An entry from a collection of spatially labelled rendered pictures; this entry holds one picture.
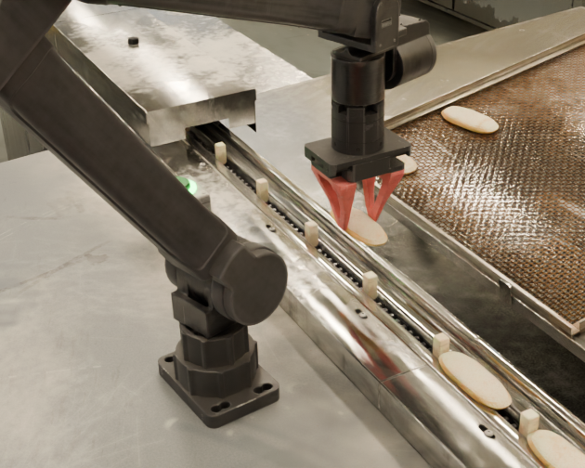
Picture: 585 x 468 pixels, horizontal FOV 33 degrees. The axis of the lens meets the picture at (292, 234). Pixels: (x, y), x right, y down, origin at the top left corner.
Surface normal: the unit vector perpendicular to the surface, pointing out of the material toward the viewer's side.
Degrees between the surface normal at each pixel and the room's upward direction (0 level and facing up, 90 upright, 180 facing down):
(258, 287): 90
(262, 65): 0
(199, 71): 0
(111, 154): 92
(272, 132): 0
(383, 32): 90
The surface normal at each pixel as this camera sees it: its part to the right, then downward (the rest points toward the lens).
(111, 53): -0.03, -0.87
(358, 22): 0.71, 0.33
